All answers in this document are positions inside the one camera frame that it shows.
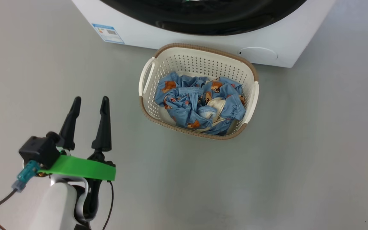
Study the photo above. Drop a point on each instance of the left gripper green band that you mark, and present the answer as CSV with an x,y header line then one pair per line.
x,y
81,167

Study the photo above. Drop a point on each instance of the black round glass washer door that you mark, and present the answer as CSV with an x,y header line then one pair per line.
x,y
203,22

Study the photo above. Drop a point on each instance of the white front-load washing machine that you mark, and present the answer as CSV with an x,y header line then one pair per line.
x,y
177,40

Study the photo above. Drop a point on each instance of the cream perforated basket brown rim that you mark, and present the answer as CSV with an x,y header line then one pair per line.
x,y
200,60

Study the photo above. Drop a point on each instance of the blue energy label sticker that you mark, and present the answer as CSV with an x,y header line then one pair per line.
x,y
108,33

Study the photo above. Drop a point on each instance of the round white filter cover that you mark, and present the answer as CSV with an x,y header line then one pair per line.
x,y
257,53

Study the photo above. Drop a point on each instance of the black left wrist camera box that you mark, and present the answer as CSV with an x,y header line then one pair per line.
x,y
38,150

